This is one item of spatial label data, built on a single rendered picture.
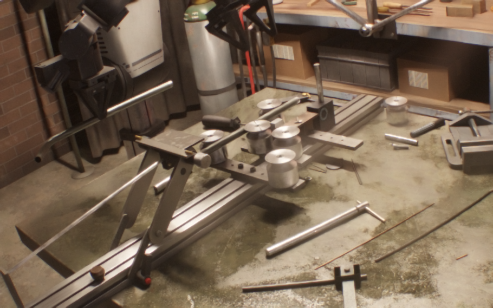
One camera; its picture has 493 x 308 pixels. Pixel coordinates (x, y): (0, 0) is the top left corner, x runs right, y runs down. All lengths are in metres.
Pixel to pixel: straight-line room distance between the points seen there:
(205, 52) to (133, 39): 1.39
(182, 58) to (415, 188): 3.00
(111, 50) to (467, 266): 1.05
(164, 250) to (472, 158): 0.55
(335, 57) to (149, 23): 1.31
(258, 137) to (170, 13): 2.77
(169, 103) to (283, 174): 2.96
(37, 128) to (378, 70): 2.21
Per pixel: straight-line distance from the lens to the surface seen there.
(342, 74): 2.68
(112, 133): 3.52
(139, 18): 1.53
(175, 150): 0.85
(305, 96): 1.38
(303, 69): 2.79
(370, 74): 2.59
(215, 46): 2.86
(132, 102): 1.15
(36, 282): 2.62
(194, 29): 2.85
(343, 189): 1.00
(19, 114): 3.67
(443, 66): 2.38
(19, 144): 3.70
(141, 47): 1.53
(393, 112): 1.21
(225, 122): 1.29
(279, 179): 0.93
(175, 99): 3.83
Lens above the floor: 1.38
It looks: 26 degrees down
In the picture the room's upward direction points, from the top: 10 degrees counter-clockwise
